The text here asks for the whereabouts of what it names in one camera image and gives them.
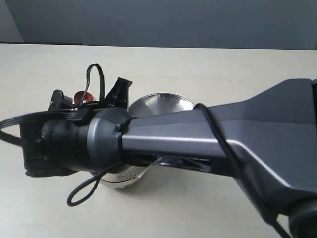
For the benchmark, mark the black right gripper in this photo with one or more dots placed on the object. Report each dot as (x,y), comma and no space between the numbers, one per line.
(56,141)

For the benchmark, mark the dark red wooden spoon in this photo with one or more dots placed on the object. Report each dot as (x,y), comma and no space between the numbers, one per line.
(80,97)

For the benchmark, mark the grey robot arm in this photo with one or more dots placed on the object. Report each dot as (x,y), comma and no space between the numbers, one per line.
(268,143)

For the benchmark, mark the brown wooden cup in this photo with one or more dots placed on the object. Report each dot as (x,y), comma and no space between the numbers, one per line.
(86,102)

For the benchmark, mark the steel bowl of rice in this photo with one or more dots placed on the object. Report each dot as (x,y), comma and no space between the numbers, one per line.
(123,177)

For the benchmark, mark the round steel plate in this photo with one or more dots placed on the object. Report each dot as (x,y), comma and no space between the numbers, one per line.
(165,103)

